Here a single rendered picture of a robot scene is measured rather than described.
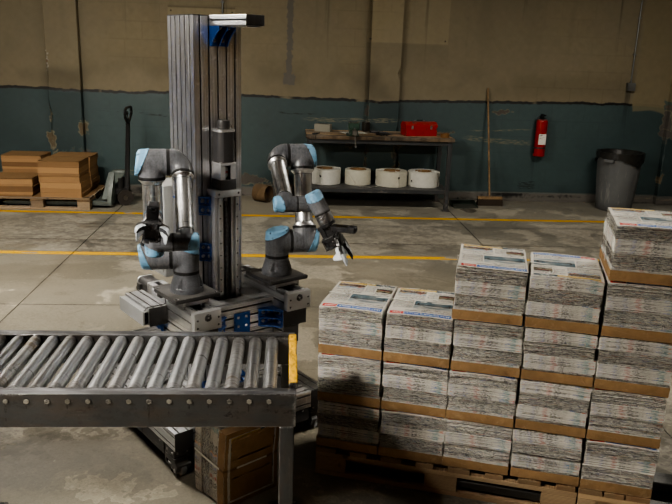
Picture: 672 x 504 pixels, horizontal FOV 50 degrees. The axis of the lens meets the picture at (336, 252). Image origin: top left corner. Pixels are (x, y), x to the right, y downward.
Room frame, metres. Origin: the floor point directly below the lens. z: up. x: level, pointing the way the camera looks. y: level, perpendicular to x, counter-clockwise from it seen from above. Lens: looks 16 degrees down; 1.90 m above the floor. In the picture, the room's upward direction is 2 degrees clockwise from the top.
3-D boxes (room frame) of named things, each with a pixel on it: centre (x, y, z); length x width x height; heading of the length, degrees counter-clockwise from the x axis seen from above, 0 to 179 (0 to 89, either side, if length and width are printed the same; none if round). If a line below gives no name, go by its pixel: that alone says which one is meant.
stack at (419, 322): (3.04, -0.54, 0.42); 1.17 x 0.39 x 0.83; 77
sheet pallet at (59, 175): (8.62, 3.50, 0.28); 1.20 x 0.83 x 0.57; 94
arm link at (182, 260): (3.15, 0.68, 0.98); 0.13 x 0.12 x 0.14; 103
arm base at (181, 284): (3.16, 0.68, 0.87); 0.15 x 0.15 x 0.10
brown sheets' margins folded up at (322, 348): (3.04, -0.54, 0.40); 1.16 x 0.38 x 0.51; 77
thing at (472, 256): (3.01, -0.67, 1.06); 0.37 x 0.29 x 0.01; 168
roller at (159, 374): (2.43, 0.61, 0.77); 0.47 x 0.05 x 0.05; 4
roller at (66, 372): (2.40, 0.94, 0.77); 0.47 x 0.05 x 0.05; 4
